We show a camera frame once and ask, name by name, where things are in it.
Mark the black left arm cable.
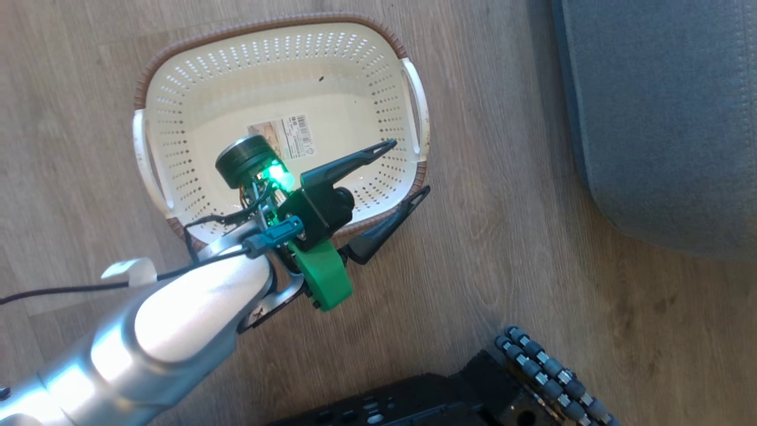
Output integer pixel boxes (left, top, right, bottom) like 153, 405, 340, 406
0, 213, 279, 306

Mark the barcode label sticker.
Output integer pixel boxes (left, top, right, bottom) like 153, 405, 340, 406
247, 114, 315, 162

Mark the cream perforated laundry basket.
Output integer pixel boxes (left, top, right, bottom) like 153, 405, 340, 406
132, 13, 431, 247

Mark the roller omni wheel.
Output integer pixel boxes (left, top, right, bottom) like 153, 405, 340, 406
494, 325, 623, 426

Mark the grey fabric sofa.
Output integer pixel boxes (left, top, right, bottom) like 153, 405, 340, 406
551, 0, 757, 261

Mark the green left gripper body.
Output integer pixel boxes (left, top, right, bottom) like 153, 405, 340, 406
292, 239, 354, 313

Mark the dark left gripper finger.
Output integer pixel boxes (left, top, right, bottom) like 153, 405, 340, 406
342, 185, 432, 266
300, 139, 399, 189

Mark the white left cable tag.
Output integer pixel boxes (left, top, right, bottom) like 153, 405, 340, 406
100, 257, 158, 288

